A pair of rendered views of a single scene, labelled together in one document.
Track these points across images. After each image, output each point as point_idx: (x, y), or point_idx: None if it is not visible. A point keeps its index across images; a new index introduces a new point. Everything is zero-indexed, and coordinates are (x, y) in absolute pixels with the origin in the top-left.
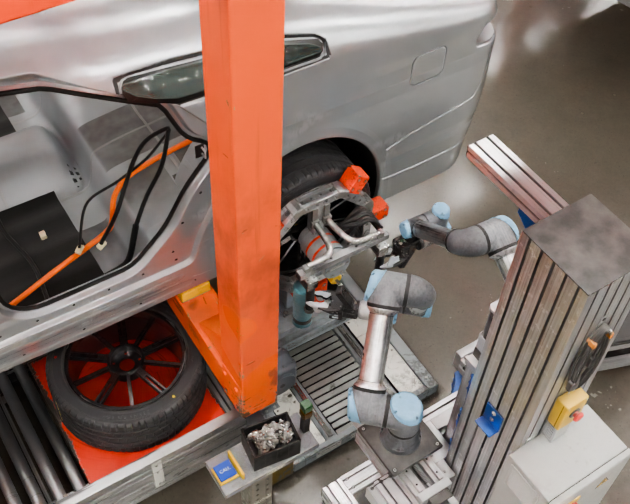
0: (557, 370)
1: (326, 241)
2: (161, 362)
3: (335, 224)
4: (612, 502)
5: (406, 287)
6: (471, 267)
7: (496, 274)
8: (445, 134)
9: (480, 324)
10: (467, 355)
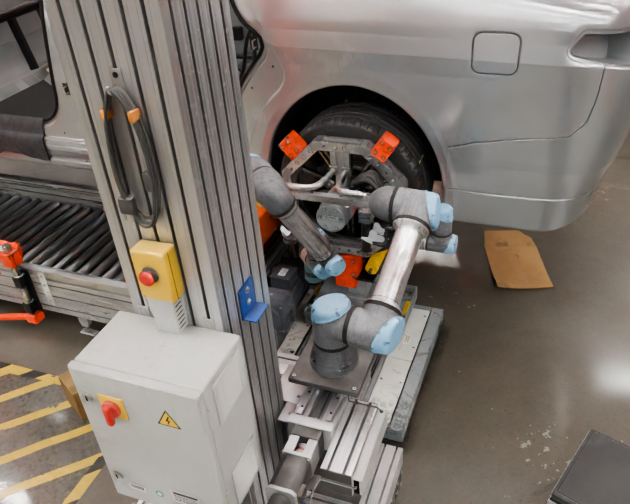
0: (92, 151)
1: (320, 179)
2: None
3: (343, 174)
4: None
5: (253, 170)
6: (566, 391)
7: (585, 413)
8: (530, 172)
9: (513, 433)
10: None
